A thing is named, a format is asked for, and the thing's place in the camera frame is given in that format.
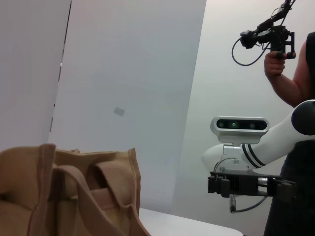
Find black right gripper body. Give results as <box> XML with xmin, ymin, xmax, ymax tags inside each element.
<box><xmin>208</xmin><ymin>171</ymin><xmax>282</xmax><ymax>198</ymax></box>

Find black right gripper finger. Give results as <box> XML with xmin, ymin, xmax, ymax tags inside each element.
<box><xmin>270</xmin><ymin>178</ymin><xmax>299</xmax><ymax>201</ymax></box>
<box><xmin>208</xmin><ymin>176</ymin><xmax>231</xmax><ymax>196</ymax></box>

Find khaki canvas food bag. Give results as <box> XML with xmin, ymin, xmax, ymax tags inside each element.
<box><xmin>0</xmin><ymin>143</ymin><xmax>152</xmax><ymax>236</ymax></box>

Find operator bare hand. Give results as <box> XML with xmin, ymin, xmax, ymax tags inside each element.
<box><xmin>264</xmin><ymin>51</ymin><xmax>287</xmax><ymax>77</ymax></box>

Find operator black clothed torso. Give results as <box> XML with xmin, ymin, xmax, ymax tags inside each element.
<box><xmin>264</xmin><ymin>31</ymin><xmax>315</xmax><ymax>236</ymax></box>

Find black handheld teleoperation controller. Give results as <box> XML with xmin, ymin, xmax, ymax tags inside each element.
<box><xmin>240</xmin><ymin>0</ymin><xmax>296</xmax><ymax>60</ymax></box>

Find right gripper connector cable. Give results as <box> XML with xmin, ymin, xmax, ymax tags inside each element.
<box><xmin>228</xmin><ymin>195</ymin><xmax>269</xmax><ymax>213</ymax></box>

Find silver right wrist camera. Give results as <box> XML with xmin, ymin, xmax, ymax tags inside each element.
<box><xmin>210</xmin><ymin>116</ymin><xmax>269</xmax><ymax>144</ymax></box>

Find black controller cable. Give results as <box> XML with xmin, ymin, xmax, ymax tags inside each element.
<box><xmin>231</xmin><ymin>36</ymin><xmax>271</xmax><ymax>66</ymax></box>

